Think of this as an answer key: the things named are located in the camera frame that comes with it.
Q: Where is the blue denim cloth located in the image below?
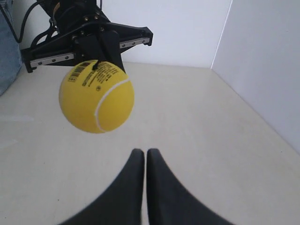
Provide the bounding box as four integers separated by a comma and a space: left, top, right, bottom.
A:
0, 0, 23, 94

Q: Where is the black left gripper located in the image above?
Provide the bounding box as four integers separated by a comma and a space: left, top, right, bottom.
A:
21, 0, 153, 73

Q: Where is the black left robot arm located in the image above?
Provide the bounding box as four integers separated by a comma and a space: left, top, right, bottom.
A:
21, 0, 153, 73

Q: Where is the yellow tennis ball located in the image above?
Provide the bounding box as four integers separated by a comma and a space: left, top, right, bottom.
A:
59, 60, 135, 134

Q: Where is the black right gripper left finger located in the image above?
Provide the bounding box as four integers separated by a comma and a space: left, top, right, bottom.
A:
62, 149, 144, 225

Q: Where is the black camera cable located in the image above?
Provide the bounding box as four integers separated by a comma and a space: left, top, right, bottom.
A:
0, 0, 57, 44

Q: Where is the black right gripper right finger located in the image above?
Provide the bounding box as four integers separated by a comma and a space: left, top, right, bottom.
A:
146, 149, 232, 225

